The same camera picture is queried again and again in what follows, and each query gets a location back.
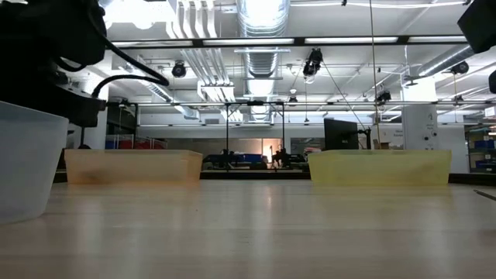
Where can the thin black rig frame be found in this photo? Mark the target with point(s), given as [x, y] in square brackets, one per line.
[255, 103]

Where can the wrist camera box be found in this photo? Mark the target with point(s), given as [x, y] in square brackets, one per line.
[480, 27]
[85, 110]

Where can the white pillar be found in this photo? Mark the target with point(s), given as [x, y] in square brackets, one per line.
[420, 124]

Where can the red and blue crates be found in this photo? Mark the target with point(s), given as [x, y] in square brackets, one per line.
[135, 144]

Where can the clear plastic bin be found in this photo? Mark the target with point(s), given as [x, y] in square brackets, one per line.
[31, 162]

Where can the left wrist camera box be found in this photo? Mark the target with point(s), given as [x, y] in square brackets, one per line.
[85, 110]

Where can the white rectangular air duct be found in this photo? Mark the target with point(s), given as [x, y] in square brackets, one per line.
[178, 104]

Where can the black monitor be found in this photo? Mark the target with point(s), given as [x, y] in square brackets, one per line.
[341, 133]

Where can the black ceiling spotlight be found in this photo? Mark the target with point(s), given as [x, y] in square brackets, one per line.
[313, 62]
[460, 67]
[384, 97]
[179, 69]

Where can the black aluminium table frame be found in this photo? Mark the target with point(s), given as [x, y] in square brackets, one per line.
[252, 175]

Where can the blue workbench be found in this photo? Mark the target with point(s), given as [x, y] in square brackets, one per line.
[248, 158]

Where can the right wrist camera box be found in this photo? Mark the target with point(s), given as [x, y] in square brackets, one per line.
[480, 27]

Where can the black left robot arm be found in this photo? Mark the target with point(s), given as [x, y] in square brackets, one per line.
[46, 27]

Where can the orange translucent plastic bin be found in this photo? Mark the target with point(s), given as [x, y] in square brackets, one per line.
[155, 164]

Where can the storage shelf with boxes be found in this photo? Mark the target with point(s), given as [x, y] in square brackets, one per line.
[480, 155]

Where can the white ceiling pipes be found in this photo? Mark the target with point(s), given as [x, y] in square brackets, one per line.
[201, 58]

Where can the silver ventilation duct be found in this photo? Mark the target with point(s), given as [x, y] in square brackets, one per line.
[263, 62]
[445, 62]

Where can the yellow translucent plastic bin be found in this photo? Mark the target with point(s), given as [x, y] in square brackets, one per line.
[379, 168]

